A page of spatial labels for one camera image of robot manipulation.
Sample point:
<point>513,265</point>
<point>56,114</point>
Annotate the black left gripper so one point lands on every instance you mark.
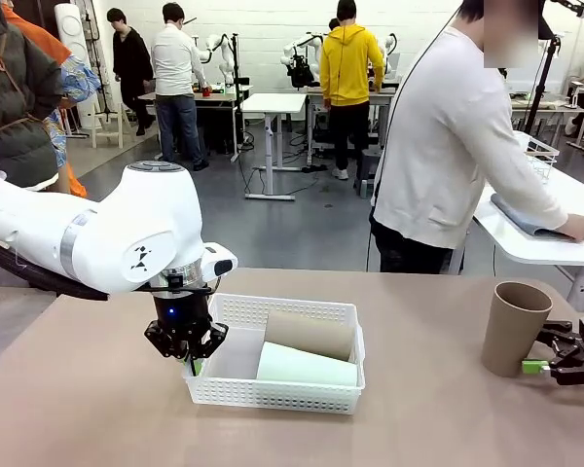
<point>182,309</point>

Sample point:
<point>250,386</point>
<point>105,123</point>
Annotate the brown cup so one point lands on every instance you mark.
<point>511,335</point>
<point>311,335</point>

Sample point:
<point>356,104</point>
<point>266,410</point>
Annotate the white perforated plastic basket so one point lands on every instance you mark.
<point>272,396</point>

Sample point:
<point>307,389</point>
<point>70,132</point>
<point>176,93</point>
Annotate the pale green cup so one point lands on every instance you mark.
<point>306,370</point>

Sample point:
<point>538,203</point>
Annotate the blue grey cloth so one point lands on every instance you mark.
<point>521,216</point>

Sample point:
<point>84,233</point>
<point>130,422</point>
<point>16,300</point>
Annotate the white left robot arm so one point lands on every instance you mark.
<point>126,228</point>

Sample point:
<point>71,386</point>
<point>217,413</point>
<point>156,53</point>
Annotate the person's right forearm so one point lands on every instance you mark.
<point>540,199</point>

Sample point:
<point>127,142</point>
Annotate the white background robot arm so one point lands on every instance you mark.
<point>226,63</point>
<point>297,44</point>
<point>387,48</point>

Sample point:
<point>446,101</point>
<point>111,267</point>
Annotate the person's right hand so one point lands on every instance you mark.
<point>579,228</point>

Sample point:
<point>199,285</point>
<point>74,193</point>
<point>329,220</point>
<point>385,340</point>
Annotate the beige floor mat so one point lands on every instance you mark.
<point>117,155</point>

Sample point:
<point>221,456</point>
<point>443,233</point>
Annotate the black power strip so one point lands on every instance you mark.
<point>314,168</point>

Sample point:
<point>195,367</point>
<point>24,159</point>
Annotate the white step stool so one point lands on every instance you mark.
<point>98,121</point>

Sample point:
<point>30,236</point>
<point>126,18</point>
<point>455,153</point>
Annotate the person in white sweater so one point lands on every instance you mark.
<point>443,146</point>

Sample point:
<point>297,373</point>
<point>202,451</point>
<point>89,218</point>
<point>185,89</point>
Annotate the wooden top desk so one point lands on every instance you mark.
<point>224,96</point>

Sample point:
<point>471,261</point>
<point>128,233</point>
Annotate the long grey background desk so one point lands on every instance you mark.
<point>555,109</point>

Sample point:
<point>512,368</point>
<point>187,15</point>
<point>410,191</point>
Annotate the white standing desk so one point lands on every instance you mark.
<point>272,102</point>

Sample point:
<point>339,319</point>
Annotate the light grey desk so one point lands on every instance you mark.
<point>314,92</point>

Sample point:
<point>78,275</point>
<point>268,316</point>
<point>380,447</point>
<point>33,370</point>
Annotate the person in white shirt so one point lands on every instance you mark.
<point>172,63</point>

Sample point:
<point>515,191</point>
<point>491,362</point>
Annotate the black tripod stand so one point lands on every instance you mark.
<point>545,73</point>

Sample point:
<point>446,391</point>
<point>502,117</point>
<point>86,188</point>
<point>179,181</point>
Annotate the person in orange and blue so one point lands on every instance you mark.
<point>78,78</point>

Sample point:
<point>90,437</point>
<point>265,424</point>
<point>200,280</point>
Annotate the person in black coat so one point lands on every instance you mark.
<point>131,58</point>

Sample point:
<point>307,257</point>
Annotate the person in dark green jacket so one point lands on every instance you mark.
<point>19,107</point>

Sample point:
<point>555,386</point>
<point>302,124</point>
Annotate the black background gripper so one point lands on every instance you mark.
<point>302,73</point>

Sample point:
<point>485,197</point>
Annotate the person in yellow hoodie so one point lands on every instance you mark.
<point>350,63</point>

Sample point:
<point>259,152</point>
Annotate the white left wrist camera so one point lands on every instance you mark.
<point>219,260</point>

